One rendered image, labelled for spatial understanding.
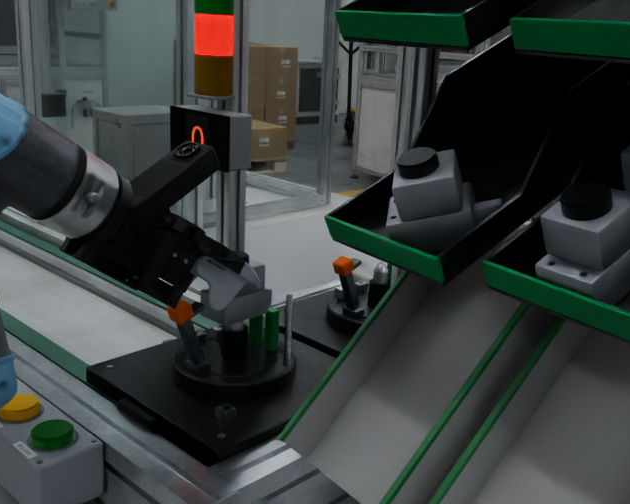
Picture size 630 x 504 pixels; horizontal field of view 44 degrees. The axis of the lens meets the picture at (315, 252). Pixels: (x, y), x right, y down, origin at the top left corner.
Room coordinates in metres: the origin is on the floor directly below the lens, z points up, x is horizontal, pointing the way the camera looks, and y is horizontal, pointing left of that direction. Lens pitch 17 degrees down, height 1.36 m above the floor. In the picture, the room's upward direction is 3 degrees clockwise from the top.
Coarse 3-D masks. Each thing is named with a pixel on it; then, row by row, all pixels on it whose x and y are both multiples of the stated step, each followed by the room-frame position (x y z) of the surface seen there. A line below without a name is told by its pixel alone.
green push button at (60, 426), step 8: (40, 424) 0.67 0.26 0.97; (48, 424) 0.67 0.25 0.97; (56, 424) 0.67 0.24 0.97; (64, 424) 0.67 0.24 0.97; (32, 432) 0.65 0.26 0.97; (40, 432) 0.65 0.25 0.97; (48, 432) 0.65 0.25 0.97; (56, 432) 0.65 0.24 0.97; (64, 432) 0.65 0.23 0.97; (72, 432) 0.66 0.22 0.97; (32, 440) 0.64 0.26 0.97; (40, 440) 0.64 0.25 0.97; (48, 440) 0.64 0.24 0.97; (56, 440) 0.64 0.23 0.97; (64, 440) 0.65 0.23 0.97; (48, 448) 0.64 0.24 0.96
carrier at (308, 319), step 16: (368, 272) 1.13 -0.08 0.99; (384, 272) 0.98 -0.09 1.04; (336, 288) 1.01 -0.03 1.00; (368, 288) 1.04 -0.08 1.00; (384, 288) 0.98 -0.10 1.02; (304, 304) 1.03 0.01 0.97; (320, 304) 1.03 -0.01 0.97; (336, 304) 0.98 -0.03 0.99; (368, 304) 0.98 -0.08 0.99; (304, 320) 0.97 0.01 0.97; (320, 320) 0.97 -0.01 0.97; (336, 320) 0.95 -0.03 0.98; (352, 320) 0.93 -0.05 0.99; (304, 336) 0.92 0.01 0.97; (320, 336) 0.92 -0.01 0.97; (336, 336) 0.92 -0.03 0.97; (352, 336) 0.92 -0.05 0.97; (336, 352) 0.88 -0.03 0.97
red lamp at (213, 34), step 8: (200, 16) 1.00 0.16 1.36; (208, 16) 1.00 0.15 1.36; (216, 16) 1.00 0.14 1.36; (224, 16) 1.00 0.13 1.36; (232, 16) 1.01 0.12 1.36; (200, 24) 1.00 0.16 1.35; (208, 24) 1.00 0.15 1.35; (216, 24) 1.00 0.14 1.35; (224, 24) 1.00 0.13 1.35; (232, 24) 1.01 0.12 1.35; (200, 32) 1.00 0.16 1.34; (208, 32) 1.00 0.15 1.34; (216, 32) 1.00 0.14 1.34; (224, 32) 1.00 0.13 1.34; (232, 32) 1.01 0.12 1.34; (200, 40) 1.00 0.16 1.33; (208, 40) 1.00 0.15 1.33; (216, 40) 1.00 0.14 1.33; (224, 40) 1.00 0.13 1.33; (232, 40) 1.01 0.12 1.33; (200, 48) 1.00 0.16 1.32; (208, 48) 1.00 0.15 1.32; (216, 48) 1.00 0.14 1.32; (224, 48) 1.00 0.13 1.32; (232, 48) 1.02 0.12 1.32
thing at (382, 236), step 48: (480, 96) 0.71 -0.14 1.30; (528, 96) 0.75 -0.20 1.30; (576, 96) 0.58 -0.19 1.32; (432, 144) 0.67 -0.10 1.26; (480, 144) 0.70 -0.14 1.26; (528, 144) 0.67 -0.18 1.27; (576, 144) 0.59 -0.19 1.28; (384, 192) 0.64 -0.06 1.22; (480, 192) 0.61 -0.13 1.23; (528, 192) 0.56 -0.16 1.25; (336, 240) 0.61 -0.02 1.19; (384, 240) 0.55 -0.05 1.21; (480, 240) 0.53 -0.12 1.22
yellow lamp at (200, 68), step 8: (200, 56) 1.00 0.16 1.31; (208, 56) 1.00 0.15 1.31; (216, 56) 1.00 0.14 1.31; (224, 56) 1.01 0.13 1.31; (232, 56) 1.02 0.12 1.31; (200, 64) 1.00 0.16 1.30; (208, 64) 1.00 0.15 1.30; (216, 64) 1.00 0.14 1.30; (224, 64) 1.00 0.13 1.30; (232, 64) 1.02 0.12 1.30; (200, 72) 1.00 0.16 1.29; (208, 72) 1.00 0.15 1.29; (216, 72) 1.00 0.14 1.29; (224, 72) 1.00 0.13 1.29; (232, 72) 1.02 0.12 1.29; (200, 80) 1.00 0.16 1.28; (208, 80) 1.00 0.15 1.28; (216, 80) 1.00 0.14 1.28; (224, 80) 1.00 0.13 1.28; (232, 80) 1.02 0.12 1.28; (200, 88) 1.00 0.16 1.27; (208, 88) 1.00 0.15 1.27; (216, 88) 1.00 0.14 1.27; (224, 88) 1.00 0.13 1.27; (232, 88) 1.02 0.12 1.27
